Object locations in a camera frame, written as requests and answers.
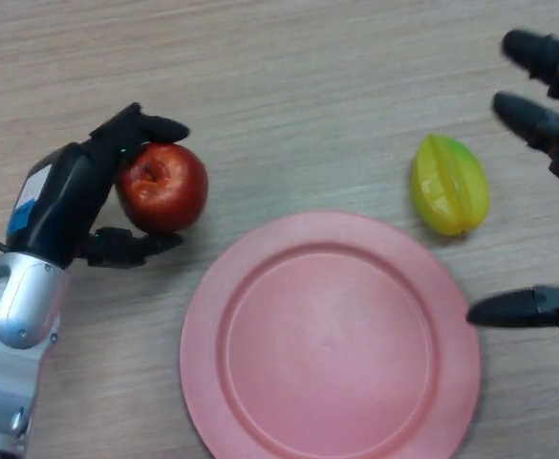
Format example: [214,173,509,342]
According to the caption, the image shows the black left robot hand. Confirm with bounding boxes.
[5,101,190,270]

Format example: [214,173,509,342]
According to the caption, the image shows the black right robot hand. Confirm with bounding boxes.
[466,29,559,339]

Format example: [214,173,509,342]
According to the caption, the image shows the red apple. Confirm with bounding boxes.
[115,142,210,235]

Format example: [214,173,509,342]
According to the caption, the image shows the pink round plate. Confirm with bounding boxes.
[180,210,482,459]

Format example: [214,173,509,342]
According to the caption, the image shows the yellow green starfruit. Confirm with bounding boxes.
[411,133,491,237]

